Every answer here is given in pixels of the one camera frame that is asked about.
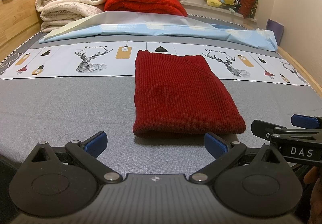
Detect red folded blanket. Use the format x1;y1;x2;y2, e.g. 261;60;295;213
104;0;188;17

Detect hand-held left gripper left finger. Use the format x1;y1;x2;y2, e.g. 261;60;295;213
24;131;123;184

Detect person's right hand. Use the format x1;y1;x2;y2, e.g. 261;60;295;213
303;166;322;214

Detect dark red knit sweater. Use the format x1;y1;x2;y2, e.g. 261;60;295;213
132;50;246;138

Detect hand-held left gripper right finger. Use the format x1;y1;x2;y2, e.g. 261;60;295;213
189;132;281;184

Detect light blue duvet cover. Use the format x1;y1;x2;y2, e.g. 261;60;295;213
39;11;278;51

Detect white cable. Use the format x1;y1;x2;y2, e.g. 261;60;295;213
0;51;23;69

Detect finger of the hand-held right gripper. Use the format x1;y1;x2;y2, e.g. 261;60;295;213
291;114;322;129
251;119;287;139

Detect white window sill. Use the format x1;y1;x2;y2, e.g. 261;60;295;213
180;0;259;23

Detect cream fleece folded blanket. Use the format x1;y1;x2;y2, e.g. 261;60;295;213
40;4;106;33

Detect dark red cushion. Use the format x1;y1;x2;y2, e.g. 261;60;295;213
238;0;259;19

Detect purple bag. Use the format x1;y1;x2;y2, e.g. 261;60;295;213
266;19;285;47

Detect wooden bed frame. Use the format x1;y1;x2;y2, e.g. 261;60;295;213
0;0;322;93

